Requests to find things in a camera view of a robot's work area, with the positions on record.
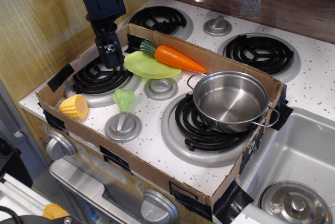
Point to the green toy broccoli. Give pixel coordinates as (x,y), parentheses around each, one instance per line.
(123,98)

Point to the steel pot lid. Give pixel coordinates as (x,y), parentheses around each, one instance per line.
(294,202)

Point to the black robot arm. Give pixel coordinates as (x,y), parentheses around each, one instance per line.
(102,15)

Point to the silver stovetop knob front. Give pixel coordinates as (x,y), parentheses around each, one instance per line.
(123,127)

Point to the back right black burner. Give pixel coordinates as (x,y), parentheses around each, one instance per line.
(264,53)

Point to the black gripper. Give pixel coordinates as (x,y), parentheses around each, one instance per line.
(102,15)

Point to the silver oven door handle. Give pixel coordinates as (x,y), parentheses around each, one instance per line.
(89,190)

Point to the silver oven knob left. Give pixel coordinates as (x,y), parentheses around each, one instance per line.
(59,146)

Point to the light green plastic plate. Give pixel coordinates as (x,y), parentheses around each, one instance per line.
(144,64)

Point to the silver oven knob right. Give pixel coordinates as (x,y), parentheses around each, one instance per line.
(156,208)

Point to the orange toy carrot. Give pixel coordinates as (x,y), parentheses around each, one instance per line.
(171,57)

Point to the stainless steel pot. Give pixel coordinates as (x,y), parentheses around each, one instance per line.
(232,102)

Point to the silver oven knob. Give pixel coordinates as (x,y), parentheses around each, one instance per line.
(156,208)
(59,146)

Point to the front right black burner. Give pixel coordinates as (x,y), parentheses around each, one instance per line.
(198,135)

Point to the silver stovetop knob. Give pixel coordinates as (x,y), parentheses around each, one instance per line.
(123,127)
(217,27)
(161,89)

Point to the silver stovetop knob middle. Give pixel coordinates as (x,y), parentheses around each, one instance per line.
(161,89)

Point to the silver stovetop knob back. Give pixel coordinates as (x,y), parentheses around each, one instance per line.
(217,27)

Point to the yellow toy corn cob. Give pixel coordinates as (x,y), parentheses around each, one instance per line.
(75,106)

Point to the stainless steel sink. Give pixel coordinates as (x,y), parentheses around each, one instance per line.
(301,151)

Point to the brown cardboard fence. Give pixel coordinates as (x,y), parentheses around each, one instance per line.
(146,161)

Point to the front left black burner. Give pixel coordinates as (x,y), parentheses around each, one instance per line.
(95,78)

